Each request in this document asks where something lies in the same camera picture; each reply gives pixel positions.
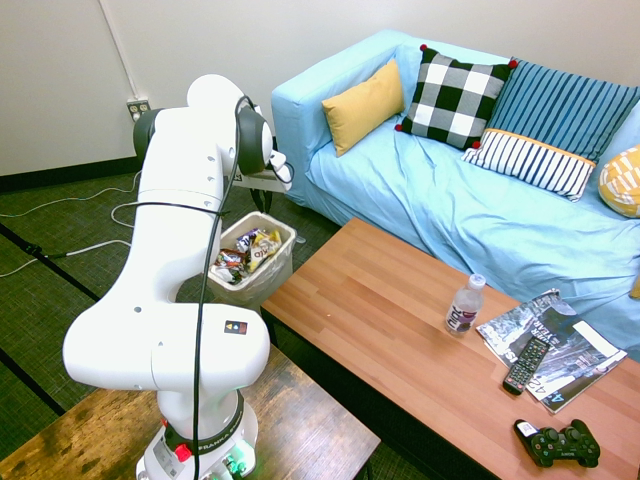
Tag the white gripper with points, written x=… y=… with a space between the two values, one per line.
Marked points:
x=277 y=175

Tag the yellow chip bag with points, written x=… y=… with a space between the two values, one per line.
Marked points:
x=261 y=249

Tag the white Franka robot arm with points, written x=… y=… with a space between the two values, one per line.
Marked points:
x=175 y=325

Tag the white plastic trash bin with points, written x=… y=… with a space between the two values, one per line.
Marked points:
x=280 y=235

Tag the brown chocolate wrapper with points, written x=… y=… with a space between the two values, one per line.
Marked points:
x=229 y=259

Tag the crumpled white paper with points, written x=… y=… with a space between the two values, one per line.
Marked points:
x=222 y=275

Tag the plain mustard pillow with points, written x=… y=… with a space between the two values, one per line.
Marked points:
x=362 y=107

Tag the light blue sofa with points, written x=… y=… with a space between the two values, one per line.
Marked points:
x=475 y=235

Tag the black white checkered pillow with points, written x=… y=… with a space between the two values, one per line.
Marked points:
x=455 y=97

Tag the clear bottle purple label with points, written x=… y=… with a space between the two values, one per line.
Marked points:
x=464 y=310

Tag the rustic dark wood table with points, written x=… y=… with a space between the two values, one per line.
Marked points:
x=300 y=435

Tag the white navy striped pillow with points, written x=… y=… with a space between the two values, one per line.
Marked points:
x=535 y=162

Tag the glossy grey magazine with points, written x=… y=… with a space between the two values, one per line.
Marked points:
x=575 y=360
x=510 y=330

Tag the black tv remote control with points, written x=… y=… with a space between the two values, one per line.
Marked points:
x=527 y=365

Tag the blue striped pillow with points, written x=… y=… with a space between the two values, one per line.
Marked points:
x=565 y=110

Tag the yellow white patterned bolster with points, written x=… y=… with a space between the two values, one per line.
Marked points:
x=622 y=182

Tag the mustard striped pillow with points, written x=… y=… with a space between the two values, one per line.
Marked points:
x=636 y=289

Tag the black game controller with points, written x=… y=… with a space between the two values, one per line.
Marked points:
x=560 y=445

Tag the wooden coffee table black frame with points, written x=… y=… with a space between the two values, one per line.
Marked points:
x=400 y=340

